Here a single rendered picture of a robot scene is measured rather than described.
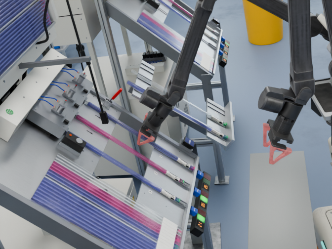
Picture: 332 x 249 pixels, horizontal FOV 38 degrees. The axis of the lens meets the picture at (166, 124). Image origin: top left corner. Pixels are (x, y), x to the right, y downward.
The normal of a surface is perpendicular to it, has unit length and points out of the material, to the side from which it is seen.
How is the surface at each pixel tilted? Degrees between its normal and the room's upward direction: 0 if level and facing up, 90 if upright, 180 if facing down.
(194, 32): 82
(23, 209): 90
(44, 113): 44
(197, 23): 82
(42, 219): 90
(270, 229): 0
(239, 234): 0
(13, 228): 0
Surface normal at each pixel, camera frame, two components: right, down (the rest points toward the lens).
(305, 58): 0.05, 0.43
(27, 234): -0.18, -0.84
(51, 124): -0.16, 0.54
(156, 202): 0.54, -0.66
